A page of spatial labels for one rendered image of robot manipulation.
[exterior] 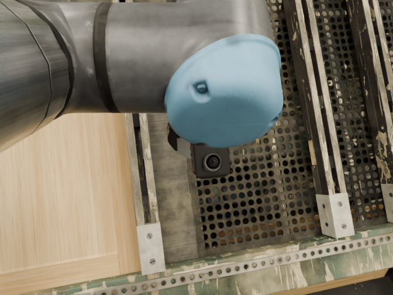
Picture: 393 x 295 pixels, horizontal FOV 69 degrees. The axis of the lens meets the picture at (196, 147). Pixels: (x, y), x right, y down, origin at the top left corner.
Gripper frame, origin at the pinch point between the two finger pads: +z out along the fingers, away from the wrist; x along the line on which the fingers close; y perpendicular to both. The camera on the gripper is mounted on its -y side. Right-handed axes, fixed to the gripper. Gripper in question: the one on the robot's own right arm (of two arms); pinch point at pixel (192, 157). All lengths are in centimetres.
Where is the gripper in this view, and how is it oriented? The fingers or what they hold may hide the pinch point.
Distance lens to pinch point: 50.3
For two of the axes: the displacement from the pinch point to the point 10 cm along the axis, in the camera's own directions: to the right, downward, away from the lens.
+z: -1.1, 5.0, 8.6
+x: -9.7, 1.2, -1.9
